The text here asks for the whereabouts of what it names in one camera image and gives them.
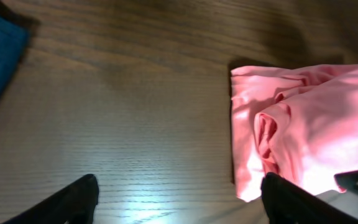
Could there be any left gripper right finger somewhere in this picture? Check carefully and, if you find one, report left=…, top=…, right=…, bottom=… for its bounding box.
left=260, top=172, right=358, bottom=224

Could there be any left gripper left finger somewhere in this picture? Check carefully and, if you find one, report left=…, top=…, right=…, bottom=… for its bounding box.
left=2, top=174, right=99, bottom=224

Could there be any pink t-shirt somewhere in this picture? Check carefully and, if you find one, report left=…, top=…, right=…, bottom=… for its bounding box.
left=231, top=64, right=358, bottom=202

